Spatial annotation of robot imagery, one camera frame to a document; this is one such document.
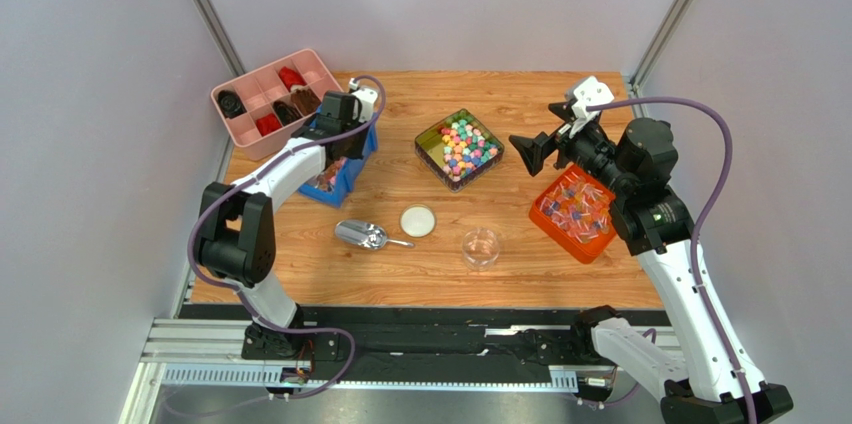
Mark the blue plastic bin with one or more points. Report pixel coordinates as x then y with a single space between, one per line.
337 182

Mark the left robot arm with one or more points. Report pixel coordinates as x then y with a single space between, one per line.
233 243

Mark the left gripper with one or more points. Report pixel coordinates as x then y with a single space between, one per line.
355 153

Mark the white round lid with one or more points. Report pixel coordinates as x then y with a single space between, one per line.
418 221

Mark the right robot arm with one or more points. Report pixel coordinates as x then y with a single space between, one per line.
714 380

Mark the orange tray of candies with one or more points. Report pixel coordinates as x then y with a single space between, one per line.
574 211

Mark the black chocolate in tray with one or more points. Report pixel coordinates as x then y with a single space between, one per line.
230 104

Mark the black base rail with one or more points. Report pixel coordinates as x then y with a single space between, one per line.
380 347

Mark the clear plastic cup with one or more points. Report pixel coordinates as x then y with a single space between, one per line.
480 249

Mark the pink compartment tray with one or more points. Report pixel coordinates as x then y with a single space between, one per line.
262 108

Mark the aluminium frame post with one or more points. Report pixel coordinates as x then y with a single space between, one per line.
665 31
220 36

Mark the left aluminium frame post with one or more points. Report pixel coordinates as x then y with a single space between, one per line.
220 36

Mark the metal scoop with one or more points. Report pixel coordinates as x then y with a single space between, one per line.
366 235

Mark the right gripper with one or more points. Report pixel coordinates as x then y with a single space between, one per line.
551 146

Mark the right aluminium frame post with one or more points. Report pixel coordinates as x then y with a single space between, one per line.
665 31

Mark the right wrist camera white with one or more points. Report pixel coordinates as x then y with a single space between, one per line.
580 99

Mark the square tin of star candies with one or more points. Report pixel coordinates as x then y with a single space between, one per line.
459 149

